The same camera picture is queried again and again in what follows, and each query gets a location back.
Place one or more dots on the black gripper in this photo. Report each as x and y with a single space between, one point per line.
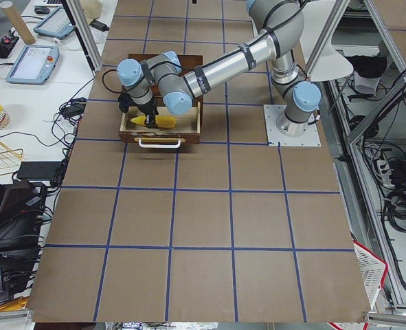
148 112

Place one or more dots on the yellow corn cob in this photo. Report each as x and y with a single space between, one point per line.
163 121

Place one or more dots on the wooden drawer with white handle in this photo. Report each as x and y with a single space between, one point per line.
187 127

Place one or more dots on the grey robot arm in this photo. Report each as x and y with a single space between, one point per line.
280 25

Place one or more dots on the dark wooden drawer cabinet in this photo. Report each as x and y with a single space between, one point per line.
162 71

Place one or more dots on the black power adapter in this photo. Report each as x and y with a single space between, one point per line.
72 110

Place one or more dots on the near teach pendant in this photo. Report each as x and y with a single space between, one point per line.
34 65

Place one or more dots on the teach pendant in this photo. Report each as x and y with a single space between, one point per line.
55 25
34 65

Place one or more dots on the far teach pendant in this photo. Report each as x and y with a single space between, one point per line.
55 25

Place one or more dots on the black computer equipment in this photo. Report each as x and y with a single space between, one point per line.
22 211

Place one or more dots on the cardboard tube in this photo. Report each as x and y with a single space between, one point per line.
17 22

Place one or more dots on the white lamp shade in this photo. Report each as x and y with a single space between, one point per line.
325 62

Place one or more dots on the white plastic basket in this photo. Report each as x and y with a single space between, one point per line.
373 271

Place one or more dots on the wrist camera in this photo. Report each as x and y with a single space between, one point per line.
124 102

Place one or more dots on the aluminium frame post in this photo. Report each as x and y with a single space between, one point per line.
77 18

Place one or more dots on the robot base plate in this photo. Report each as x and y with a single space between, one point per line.
282 132

